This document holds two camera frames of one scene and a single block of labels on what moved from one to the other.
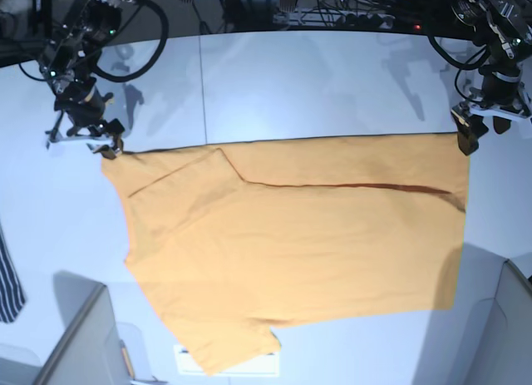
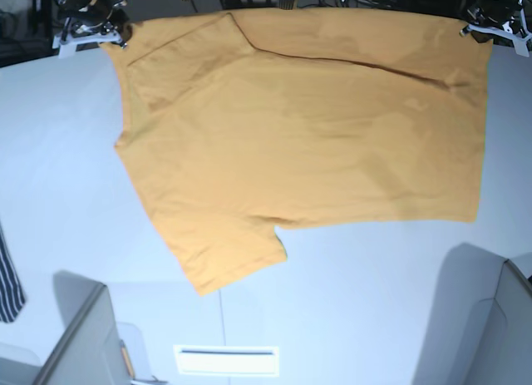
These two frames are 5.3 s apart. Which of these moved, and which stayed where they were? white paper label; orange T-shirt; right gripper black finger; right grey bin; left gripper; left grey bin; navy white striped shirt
Moved: right gripper black finger; left gripper; orange T-shirt
Stayed: left grey bin; white paper label; right grey bin; navy white striped shirt
